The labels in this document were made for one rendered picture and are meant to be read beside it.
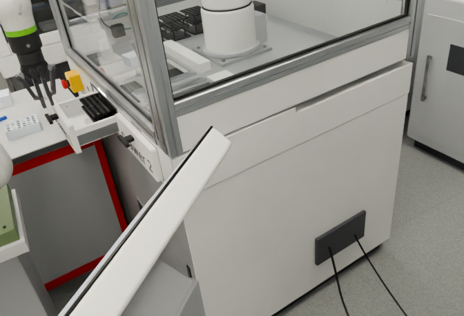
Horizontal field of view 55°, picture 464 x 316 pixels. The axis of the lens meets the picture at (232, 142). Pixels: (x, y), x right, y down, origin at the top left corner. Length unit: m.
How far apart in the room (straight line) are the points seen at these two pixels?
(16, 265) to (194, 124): 0.67
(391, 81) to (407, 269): 0.89
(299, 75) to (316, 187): 0.45
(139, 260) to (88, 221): 1.44
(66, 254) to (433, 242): 1.65
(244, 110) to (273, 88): 0.11
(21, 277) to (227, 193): 0.65
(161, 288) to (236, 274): 0.88
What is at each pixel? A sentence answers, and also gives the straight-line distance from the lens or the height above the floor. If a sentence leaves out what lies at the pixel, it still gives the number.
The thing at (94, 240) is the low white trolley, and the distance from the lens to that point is 2.07.
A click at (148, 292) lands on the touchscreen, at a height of 1.06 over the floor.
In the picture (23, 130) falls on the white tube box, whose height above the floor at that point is 0.78.
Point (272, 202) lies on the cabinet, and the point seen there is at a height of 0.62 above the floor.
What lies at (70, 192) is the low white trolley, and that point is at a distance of 1.90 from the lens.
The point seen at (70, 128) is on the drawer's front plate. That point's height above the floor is 0.92.
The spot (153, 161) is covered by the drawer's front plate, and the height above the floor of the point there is 0.89.
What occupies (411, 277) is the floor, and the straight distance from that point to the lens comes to 2.13.
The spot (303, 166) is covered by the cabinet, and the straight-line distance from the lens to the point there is 1.48.
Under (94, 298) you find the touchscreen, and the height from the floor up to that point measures 1.19.
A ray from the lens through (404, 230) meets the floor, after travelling 2.33.
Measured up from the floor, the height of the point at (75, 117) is 0.84.
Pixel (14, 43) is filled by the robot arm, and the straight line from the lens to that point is 1.52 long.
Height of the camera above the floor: 1.58
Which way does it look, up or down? 32 degrees down
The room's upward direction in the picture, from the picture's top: 7 degrees counter-clockwise
